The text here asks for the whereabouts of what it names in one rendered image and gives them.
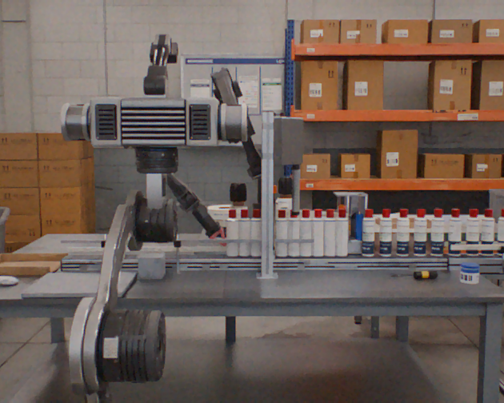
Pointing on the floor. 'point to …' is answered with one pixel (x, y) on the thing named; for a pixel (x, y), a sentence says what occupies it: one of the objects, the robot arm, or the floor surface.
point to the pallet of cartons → (39, 185)
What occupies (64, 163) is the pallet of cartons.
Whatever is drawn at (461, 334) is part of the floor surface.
